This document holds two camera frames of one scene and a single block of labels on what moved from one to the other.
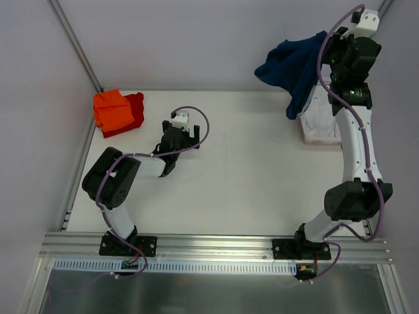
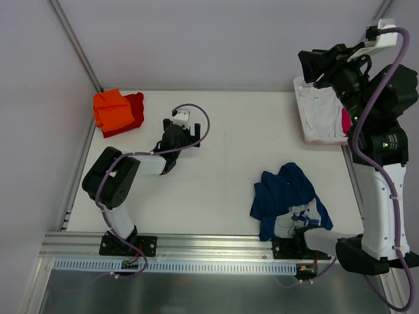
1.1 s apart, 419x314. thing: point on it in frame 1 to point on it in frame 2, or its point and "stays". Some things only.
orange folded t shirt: [112, 110] stays
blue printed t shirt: [293, 65] to [284, 201]
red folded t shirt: [136, 106] stays
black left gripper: [181, 134] stays
